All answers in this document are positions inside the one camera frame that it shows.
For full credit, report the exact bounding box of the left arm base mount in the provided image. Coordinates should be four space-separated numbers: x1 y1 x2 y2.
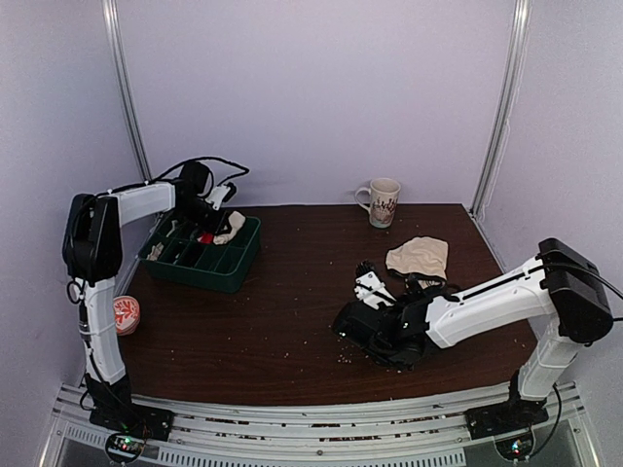
90 405 174 441

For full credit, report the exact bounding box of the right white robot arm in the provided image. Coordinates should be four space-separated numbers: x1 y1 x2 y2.
332 237 616 430

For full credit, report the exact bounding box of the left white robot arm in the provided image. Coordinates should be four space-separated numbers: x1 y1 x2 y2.
62 156 237 432

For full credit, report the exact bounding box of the left aluminium frame post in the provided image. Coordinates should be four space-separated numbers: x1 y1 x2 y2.
101 0 154 182

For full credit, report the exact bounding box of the white patterned ceramic mug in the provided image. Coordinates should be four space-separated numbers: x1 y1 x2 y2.
353 178 401 229

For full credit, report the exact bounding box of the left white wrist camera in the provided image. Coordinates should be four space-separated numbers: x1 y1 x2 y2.
204 182 238 211

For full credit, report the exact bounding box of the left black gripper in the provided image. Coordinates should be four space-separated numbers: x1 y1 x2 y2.
177 198 232 235

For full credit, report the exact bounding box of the cream underwear navy trim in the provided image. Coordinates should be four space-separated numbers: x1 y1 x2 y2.
385 236 449 288

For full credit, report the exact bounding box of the right aluminium frame post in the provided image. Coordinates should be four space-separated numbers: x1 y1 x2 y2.
470 0 531 219

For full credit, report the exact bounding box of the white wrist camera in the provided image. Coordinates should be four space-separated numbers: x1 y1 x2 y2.
354 261 396 310
204 182 238 211

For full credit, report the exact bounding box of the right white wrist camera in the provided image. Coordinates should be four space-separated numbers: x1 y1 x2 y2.
354 261 396 310

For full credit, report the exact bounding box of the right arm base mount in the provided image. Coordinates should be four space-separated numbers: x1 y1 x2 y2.
464 401 549 440

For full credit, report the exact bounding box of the aluminium frame post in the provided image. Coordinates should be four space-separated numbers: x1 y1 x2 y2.
470 0 531 219
101 0 154 182

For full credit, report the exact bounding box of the green compartment tray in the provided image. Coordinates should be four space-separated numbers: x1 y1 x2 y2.
138 214 261 293

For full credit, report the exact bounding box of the cream boxer underwear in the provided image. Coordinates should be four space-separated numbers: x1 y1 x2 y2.
212 211 246 245

